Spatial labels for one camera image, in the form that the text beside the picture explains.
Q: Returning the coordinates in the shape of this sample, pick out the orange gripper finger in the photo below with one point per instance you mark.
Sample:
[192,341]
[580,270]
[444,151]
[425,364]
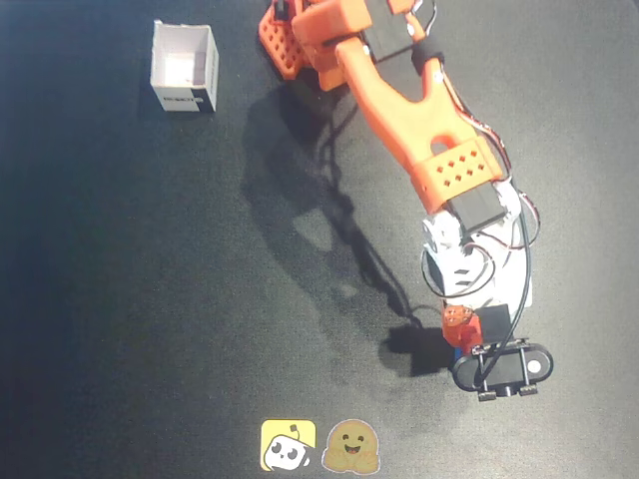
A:
[456,319]

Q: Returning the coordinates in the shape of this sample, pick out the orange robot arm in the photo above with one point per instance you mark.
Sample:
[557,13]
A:
[399,110]

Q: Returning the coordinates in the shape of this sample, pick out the blue cube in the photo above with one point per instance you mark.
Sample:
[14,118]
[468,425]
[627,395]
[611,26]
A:
[456,353]

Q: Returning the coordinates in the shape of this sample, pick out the hugging face emoji sticker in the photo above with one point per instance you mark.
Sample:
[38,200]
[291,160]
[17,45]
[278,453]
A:
[351,446]

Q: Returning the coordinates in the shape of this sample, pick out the yellow robot sticker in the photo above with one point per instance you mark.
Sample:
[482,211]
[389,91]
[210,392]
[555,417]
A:
[287,444]

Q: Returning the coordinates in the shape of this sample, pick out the white cardboard box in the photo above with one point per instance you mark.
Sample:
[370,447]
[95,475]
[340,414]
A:
[185,70]

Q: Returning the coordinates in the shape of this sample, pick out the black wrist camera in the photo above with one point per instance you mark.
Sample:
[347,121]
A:
[504,369]

